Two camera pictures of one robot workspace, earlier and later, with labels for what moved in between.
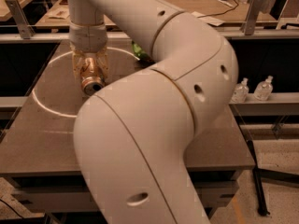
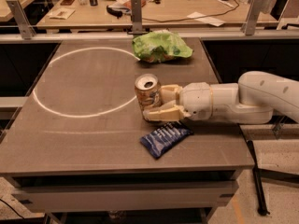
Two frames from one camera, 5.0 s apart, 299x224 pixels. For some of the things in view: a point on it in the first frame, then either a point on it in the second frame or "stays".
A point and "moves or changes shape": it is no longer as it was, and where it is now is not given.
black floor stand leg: (261, 199) stays
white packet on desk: (58, 13) stays
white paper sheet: (208, 19) stays
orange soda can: (92, 75) moves or changes shape
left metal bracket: (25, 29) stays
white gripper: (88, 38) to (196, 98)
